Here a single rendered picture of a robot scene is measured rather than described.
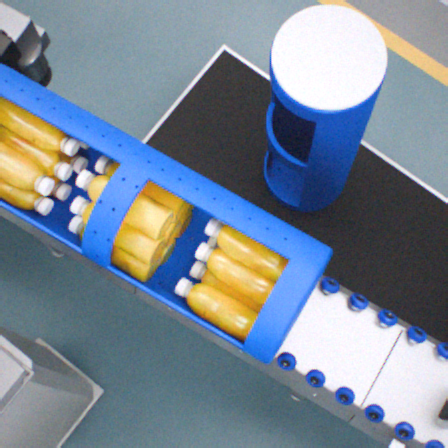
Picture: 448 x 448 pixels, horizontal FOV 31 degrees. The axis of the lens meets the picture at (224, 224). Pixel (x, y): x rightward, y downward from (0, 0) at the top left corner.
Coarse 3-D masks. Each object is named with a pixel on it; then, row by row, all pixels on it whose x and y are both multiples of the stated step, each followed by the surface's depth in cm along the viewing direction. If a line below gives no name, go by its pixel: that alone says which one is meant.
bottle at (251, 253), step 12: (216, 228) 175; (228, 228) 174; (228, 240) 173; (240, 240) 172; (252, 240) 172; (228, 252) 174; (240, 252) 172; (252, 252) 172; (264, 252) 171; (252, 264) 172; (264, 264) 171; (276, 264) 171; (276, 276) 171
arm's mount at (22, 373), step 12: (0, 348) 176; (0, 360) 175; (12, 360) 174; (0, 372) 174; (12, 372) 174; (24, 372) 175; (0, 384) 173; (12, 384) 173; (24, 384) 180; (0, 396) 172; (12, 396) 179; (0, 408) 177
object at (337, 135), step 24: (288, 96) 195; (288, 120) 267; (312, 120) 199; (336, 120) 198; (360, 120) 206; (288, 144) 283; (312, 144) 215; (336, 144) 215; (264, 168) 275; (288, 168) 281; (312, 168) 233; (336, 168) 237; (288, 192) 278; (312, 192) 255; (336, 192) 267
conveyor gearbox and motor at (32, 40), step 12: (0, 12) 221; (12, 12) 221; (0, 24) 220; (12, 24) 220; (24, 24) 220; (12, 36) 219; (24, 36) 222; (36, 36) 228; (48, 36) 240; (24, 48) 225; (36, 48) 232; (24, 60) 229; (36, 60) 237; (24, 72) 237; (36, 72) 241; (48, 72) 247
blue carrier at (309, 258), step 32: (0, 64) 184; (32, 96) 177; (64, 128) 173; (96, 128) 176; (96, 160) 196; (128, 160) 171; (160, 160) 174; (128, 192) 168; (192, 192) 169; (224, 192) 174; (32, 224) 180; (64, 224) 191; (96, 224) 169; (192, 224) 193; (256, 224) 168; (288, 224) 174; (96, 256) 174; (192, 256) 192; (288, 256) 164; (320, 256) 166; (160, 288) 184; (288, 288) 161; (192, 320) 175; (256, 320) 163; (288, 320) 161; (256, 352) 168
